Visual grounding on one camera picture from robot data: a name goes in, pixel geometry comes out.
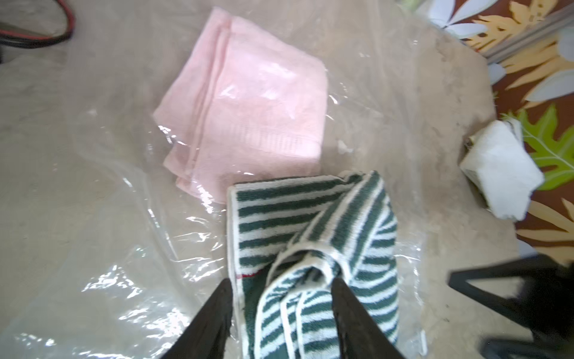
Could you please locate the green white striped towel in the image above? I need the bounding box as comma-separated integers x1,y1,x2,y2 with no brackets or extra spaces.
227,171,399,358

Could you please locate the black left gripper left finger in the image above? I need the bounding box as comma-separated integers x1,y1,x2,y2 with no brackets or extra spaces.
161,278,233,359

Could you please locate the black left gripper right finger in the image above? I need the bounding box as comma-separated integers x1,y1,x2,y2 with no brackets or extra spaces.
331,278,404,359

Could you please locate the clear plastic vacuum bag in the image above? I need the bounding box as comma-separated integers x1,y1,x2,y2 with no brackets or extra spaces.
0,0,449,359

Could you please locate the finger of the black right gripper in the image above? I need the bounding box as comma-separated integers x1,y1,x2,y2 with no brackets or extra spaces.
479,338,573,358
448,254,573,334

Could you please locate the black parallel charging board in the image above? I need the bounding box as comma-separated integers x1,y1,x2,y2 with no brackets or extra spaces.
1,1,76,49

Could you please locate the pink towel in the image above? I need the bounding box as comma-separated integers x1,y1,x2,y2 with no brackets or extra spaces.
153,7,328,203

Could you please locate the white folded towel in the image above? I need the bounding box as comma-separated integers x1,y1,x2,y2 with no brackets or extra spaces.
460,118,545,222

